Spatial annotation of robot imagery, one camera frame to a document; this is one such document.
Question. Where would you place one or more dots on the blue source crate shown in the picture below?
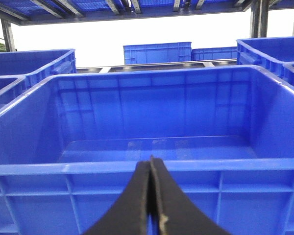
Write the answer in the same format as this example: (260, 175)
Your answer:
(11, 86)

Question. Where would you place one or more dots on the distant blue crate low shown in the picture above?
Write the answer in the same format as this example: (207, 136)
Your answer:
(214, 53)

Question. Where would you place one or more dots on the blue rear right crate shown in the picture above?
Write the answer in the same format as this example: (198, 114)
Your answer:
(270, 53)

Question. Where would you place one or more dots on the distant blue crate tall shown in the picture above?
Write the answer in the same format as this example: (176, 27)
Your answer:
(157, 53)

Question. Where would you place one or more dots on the blue rear left crate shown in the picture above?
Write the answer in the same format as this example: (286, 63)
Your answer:
(37, 65)

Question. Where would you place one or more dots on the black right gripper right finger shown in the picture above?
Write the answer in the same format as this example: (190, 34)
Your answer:
(175, 213)

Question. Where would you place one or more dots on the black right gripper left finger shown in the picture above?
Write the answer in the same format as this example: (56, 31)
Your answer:
(129, 214)

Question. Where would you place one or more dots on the steel shelf rack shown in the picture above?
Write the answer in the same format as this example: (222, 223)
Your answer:
(98, 29)

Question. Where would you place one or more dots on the blue target crate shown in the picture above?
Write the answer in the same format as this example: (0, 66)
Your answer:
(70, 144)

